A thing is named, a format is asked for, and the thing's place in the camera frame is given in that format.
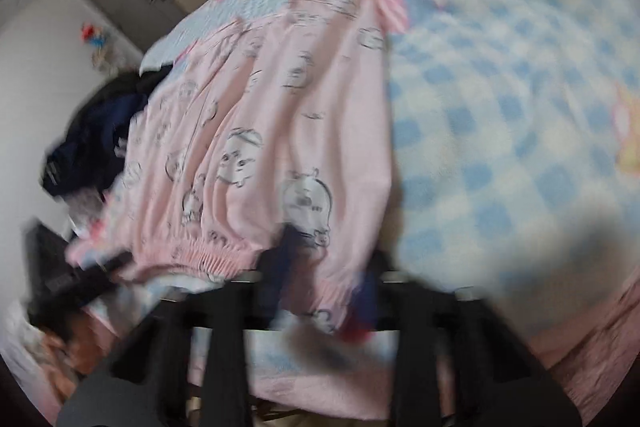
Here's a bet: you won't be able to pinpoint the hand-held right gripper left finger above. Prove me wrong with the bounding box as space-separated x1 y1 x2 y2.
56 222 302 427

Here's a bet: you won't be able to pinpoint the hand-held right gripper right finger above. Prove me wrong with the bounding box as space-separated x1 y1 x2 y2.
345 251 583 427

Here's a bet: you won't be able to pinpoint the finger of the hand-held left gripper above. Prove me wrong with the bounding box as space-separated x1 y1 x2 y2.
50 253 133 304

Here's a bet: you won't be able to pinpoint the pink printed pants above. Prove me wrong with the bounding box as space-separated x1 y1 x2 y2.
65 0 402 334

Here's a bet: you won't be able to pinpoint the navy garment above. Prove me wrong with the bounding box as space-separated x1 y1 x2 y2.
41 91 149 204

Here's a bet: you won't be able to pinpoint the black garment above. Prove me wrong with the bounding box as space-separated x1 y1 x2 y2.
65 69 172 128

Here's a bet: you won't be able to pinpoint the small white rack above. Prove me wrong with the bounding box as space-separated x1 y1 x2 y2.
92 41 127 74

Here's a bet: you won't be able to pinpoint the blue checked cartoon blanket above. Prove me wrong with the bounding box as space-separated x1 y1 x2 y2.
140 0 640 423

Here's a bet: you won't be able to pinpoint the red and blue wall toy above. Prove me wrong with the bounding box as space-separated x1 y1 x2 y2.
80 23 109 58

